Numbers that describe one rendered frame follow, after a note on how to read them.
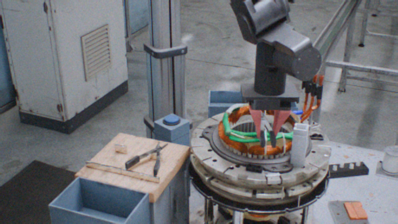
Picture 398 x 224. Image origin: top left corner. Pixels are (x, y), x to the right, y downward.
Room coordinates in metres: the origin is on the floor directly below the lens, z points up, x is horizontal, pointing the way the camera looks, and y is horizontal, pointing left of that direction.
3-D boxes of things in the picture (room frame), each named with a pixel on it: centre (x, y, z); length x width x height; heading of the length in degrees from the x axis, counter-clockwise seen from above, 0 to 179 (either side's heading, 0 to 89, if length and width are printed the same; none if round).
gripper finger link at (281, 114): (0.82, -0.13, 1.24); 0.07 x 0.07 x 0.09; 0
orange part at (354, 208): (1.09, -0.43, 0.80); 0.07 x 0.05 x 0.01; 1
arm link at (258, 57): (0.82, -0.13, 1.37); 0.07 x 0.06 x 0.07; 29
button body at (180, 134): (1.18, 0.08, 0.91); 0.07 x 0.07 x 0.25; 46
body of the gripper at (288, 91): (0.82, -0.13, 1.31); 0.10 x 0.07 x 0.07; 90
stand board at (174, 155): (0.94, 0.15, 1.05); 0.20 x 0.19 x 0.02; 159
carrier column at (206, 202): (1.03, -0.02, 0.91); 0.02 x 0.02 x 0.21
